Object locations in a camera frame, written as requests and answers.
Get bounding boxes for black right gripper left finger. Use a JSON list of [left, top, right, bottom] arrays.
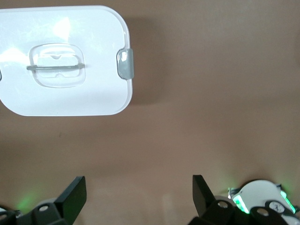
[[31, 176, 87, 225]]

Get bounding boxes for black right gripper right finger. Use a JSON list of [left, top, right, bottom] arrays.
[[189, 174, 235, 225]]

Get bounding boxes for white lidded storage box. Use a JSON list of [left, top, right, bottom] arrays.
[[0, 5, 136, 117]]

